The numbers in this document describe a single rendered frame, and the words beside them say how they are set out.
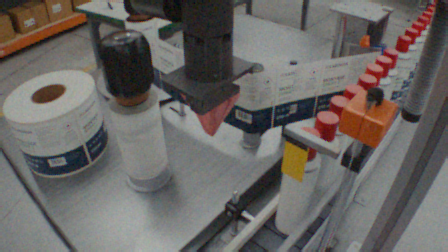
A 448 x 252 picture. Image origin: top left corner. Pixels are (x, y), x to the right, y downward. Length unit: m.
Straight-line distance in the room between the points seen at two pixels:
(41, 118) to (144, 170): 0.22
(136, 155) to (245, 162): 0.23
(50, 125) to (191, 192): 0.29
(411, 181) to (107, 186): 0.53
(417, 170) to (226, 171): 0.38
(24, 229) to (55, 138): 0.21
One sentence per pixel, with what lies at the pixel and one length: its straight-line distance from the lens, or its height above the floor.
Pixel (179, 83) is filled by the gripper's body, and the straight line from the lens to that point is 0.38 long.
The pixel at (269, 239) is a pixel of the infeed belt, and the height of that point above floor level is 0.88.
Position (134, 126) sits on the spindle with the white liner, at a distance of 0.55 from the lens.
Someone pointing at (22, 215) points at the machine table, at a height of 0.83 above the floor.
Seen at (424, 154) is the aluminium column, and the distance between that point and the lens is 0.42.
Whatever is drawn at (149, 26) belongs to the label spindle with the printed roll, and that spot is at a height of 1.05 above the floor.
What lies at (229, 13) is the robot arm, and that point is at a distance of 0.35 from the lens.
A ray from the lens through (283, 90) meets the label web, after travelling 0.67.
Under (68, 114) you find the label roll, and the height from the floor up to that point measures 1.02.
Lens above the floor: 1.36
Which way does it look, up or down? 38 degrees down
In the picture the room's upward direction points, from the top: straight up
